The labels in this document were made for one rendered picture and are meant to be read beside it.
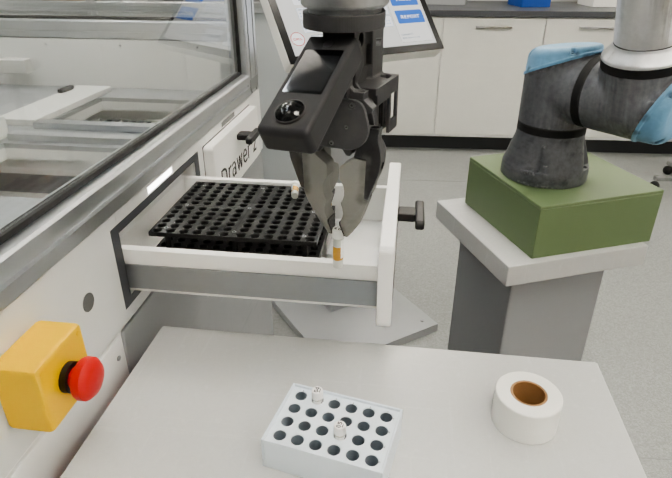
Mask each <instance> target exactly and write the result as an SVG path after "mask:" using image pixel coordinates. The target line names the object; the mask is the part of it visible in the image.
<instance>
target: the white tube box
mask: <svg viewBox="0 0 672 478"><path fill-rule="evenodd" d="M313 388H314V387H309V386H305V385H301V384H297V383H296V384H295V383H293V385H292V386H291V388H290V390H289V392H288V393H287V395H286V397H285V398H284V400H283V402H282V404H281V405H280V407H279V409H278V411H277V412H276V414H275V416H274V417H273V419H272V421H271V423H270V424H269V426H268V428H267V429H266V431H265V433H264V435H263V436H262V438H261V447H262V459H263V466H266V467H269V468H272V469H276V470H279V471H282V472H286V473H289V474H292V475H296V476H299V477H303V478H388V477H389V474H390V470H391V467H392V464H393V460H394V457H395V454H396V450H397V447H398V443H399V440H400V437H401V428H402V414H403V409H399V408H395V407H391V406H387V405H383V404H379V403H375V402H371V401H367V400H363V399H358V398H354V397H350V396H346V395H342V394H338V393H334V392H330V391H326V390H323V403H321V404H318V405H316V404H313V400H312V389H313ZM337 421H343V422H345V424H346V435H345V439H344V440H342V441H338V440H336V439H335V435H334V423H335V422H337Z"/></svg>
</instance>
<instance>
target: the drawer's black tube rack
mask: <svg viewBox="0 0 672 478"><path fill-rule="evenodd" d="M313 213H315V212H314V210H313V208H312V207H311V205H310V203H309V201H308V199H307V196H306V194H305V191H304V189H303V188H302V187H299V193H298V198H297V199H293V198H292V197H291V186H278V185H258V184H239V183H219V182H200V181H196V182H195V183H194V184H193V185H192V186H191V188H190V189H189V190H188V191H187V192H186V193H185V194H184V195H183V196H182V197H181V198H180V199H179V200H178V201H177V202H176V203H175V204H174V205H173V206H172V207H171V208H170V209H169V211H168V212H167V213H166V214H165V215H164V216H163V217H162V218H161V219H160V220H159V221H158V222H157V223H156V224H155V225H154V226H153V227H152V228H151V229H150V230H149V231H148V234H149V236H158V237H164V238H163V239H162V240H161V241H160V242H159V243H158V245H157V246H156V247H164V248H179V249H194V250H209V251H224V252H239V253H254V254H269V255H284V256H299V257H314V258H321V255H322V252H323V249H324V246H325V242H326V239H327V236H328V232H327V230H326V229H325V227H323V230H322V232H321V235H320V238H319V241H318V244H317V247H314V246H302V240H303V238H304V237H306V235H305V233H306V230H307V228H308V225H309V223H310V220H311V218H312V215H313Z"/></svg>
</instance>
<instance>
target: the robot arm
mask: <svg viewBox="0 0 672 478"><path fill-rule="evenodd" d="M300 3H301V5H302V6H303V7H305V8H307V9H304V10H303V28H305V29H307V30H311V31H316V32H323V37H319V36H312V37H310V38H309V40H308V41H307V43H306V45H305V46H304V48H303V50H302V52H301V53H300V55H299V57H298V58H297V60H296V62H295V64H294V65H293V67H292V69H291V70H290V72H289V74H288V76H287V77H286V79H285V81H284V82H283V84H282V86H281V88H280V89H279V91H278V93H277V94H276V96H275V98H274V100H273V101H272V103H271V105H270V106H269V108H268V110H267V112H266V113H265V115H264V117H263V118H262V120H261V122H260V124H259V125H258V133H259V135H260V137H261V139H262V141H263V143H264V145H265V147H266V148H268V149H272V150H281V151H289V153H290V158H291V161H292V164H293V167H294V169H295V172H296V175H297V178H298V180H299V183H300V186H301V187H302V188H303V189H304V191H305V194H306V196H307V199H308V201H309V203H310V205H311V207H312V208H313V210H314V212H315V214H316V215H317V217H318V218H319V220H320V222H321V223H322V225H323V226H324V227H325V229H326V230H327V232H328V233H330V234H332V229H333V227H335V213H334V211H333V209H332V205H331V200H332V197H333V192H332V191H333V189H334V187H335V185H336V183H337V181H338V177H339V178H340V181H341V182H342V184H343V187H344V197H343V200H342V202H341V206H342V210H343V216H342V219H341V220H340V221H339V226H340V228H341V231H342V233H343V236H345V237H348V236H349V235H350V234H351V233H352V232H353V231H354V230H355V229H356V227H357V226H358V225H359V224H360V222H361V220H362V219H363V216H364V214H365V212H366V210H367V207H368V205H369V202H370V200H371V198H372V194H373V192H374V190H375V188H376V186H377V182H378V178H379V176H380V174H381V172H382V170H383V167H384V164H385V159H386V145H385V143H384V141H383V140H382V130H383V129H384V128H385V127H386V133H389V132H391V131H392V130H393V129H394V128H395V127H396V126H397V107H398V85H399V74H392V73H384V72H383V70H382V67H383V35H384V27H385V20H386V10H385V9H384V8H383V7H385V6H386V5H387V4H388V3H389V0H300ZM523 75H524V81H523V88H522V95H521V101H520V108H519V115H518V122H517V128H516V132H515V134H514V136H513V137H512V139H511V141H510V143H509V145H508V147H507V150H506V152H505V153H504V155H503V158H502V163H501V172H502V174H503V175H504V176H506V177H507V178H509V179H510V180H512V181H515V182H517V183H520V184H523V185H527V186H531V187H537V188H544V189H568V188H574V187H578V186H580V185H582V184H584V183H585V182H586V181H587V177H588V172H589V163H588V155H587V148H586V141H585V135H586V130H587V128H588V129H591V130H595V131H599V132H603V133H607V134H611V135H615V136H618V137H622V138H626V139H630V140H631V141H632V142H637V141H638V142H643V143H648V144H652V145H659V144H663V143H665V142H667V141H669V140H670V139H672V0H617V5H616V16H615V27H614V38H613V42H612V43H611V44H610V45H609V46H607V47H606V48H605V49H604V45H603V44H602V43H597V42H573V43H558V44H549V45H542V46H538V47H536V48H534V49H532V50H531V51H530V53H529V55H528V59H527V64H526V69H525V71H524V73H523ZM386 78H388V79H386ZM392 93H394V106H393V116H392V117H391V95H392ZM331 148H337V149H342V150H343V151H344V153H345V155H346V156H351V155H352V154H353V153H354V152H355V154H354V157H352V158H350V159H349V160H347V161H346V162H345V163H344V164H343V165H341V166H340V168H339V165H338V163H337V162H334V159H333V158H332V157H331Z"/></svg>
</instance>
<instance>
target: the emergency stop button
mask: <svg viewBox="0 0 672 478"><path fill-rule="evenodd" d="M103 380H104V367H103V364H102V363H101V361H100V360H99V358H97V357H93V356H86V357H83V358H82V359H80V360H79V361H78V362H77V364H76V365H75V367H73V368H72V369H71V371H70V373H69V375H68V386H69V388H70V392H71V395H72V397H73V398H74V399H75V400H77V401H85V402H86V401H89V400H91V399H92V398H93V397H94V396H96V395H97V394H98V392H99V391H100V389H101V387H102V384H103Z"/></svg>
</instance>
